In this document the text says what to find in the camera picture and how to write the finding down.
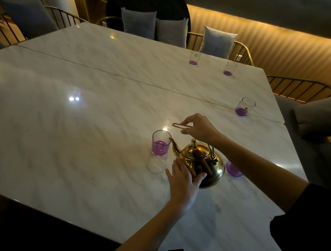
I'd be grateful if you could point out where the black shirt sleeve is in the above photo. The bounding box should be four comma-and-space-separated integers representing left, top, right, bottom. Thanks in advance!
270, 183, 331, 251

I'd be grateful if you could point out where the person's left forearm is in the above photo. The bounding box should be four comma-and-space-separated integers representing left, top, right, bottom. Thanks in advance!
116, 200, 188, 251

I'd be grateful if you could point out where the person's right hand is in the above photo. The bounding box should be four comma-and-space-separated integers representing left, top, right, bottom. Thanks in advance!
180, 113, 221, 146

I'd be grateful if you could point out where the black round chair back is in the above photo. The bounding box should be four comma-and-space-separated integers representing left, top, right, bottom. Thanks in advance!
106, 0, 191, 47

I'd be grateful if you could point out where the glass with red mark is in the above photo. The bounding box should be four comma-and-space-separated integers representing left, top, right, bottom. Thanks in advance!
235, 97, 256, 117

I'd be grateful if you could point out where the gold wire chair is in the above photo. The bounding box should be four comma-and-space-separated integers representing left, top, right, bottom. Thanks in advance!
0, 5, 89, 47
266, 75, 331, 187
96, 16, 124, 31
186, 32, 254, 67

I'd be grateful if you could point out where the person's right forearm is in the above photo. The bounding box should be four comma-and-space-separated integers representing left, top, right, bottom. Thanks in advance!
213, 134, 310, 213

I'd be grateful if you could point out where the glass with purple liquid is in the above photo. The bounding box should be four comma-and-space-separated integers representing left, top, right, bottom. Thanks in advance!
151, 130, 172, 157
225, 161, 244, 178
189, 51, 201, 67
223, 61, 238, 77

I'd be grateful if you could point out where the dark blue cushion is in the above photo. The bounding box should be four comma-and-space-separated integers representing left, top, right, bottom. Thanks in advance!
0, 0, 59, 40

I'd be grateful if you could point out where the grey cushion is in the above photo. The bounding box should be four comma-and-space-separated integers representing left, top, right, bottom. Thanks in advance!
121, 7, 157, 40
155, 18, 189, 49
199, 26, 238, 60
293, 97, 331, 141

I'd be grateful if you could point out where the gold metal teapot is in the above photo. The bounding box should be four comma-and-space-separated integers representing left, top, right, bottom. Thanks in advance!
169, 123, 226, 189

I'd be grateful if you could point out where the person's left hand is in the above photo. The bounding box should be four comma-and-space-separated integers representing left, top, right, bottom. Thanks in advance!
165, 157, 207, 210

